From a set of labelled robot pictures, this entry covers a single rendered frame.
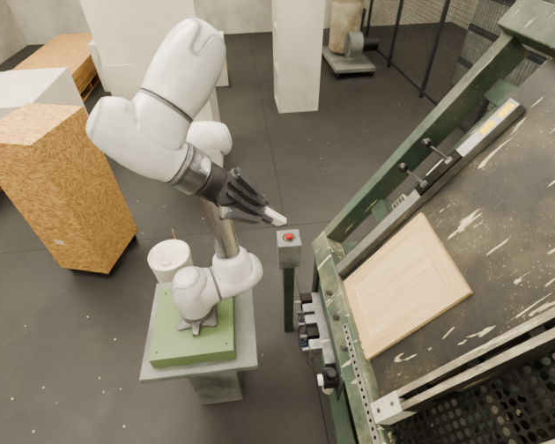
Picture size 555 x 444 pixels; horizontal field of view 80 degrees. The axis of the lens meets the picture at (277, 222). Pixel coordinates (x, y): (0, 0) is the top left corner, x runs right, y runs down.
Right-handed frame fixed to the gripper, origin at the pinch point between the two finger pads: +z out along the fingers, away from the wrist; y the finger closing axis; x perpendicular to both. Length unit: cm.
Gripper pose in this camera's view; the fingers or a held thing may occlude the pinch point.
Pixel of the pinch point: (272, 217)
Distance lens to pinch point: 78.5
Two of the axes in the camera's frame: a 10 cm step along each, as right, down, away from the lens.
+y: 1.2, -8.9, 4.4
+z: 7.0, 3.9, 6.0
